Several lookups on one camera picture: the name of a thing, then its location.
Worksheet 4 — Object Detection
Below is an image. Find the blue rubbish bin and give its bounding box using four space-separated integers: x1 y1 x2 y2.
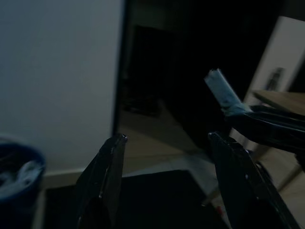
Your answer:
0 140 47 229

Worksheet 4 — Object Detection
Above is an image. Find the black floor mat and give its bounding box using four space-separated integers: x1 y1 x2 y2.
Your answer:
45 169 229 229

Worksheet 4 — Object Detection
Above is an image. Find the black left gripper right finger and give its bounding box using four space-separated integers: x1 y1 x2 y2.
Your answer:
208 132 301 229

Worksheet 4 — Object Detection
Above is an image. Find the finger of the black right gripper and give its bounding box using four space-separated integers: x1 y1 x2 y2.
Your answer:
247 106 305 133
225 113 305 155

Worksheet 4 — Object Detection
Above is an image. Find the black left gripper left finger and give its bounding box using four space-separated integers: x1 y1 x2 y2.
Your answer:
76 134 128 229

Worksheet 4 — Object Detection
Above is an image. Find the wooden table top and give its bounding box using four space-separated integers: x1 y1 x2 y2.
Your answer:
252 90 305 107

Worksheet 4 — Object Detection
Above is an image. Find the white bin liner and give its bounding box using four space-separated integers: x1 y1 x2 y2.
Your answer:
0 158 45 198

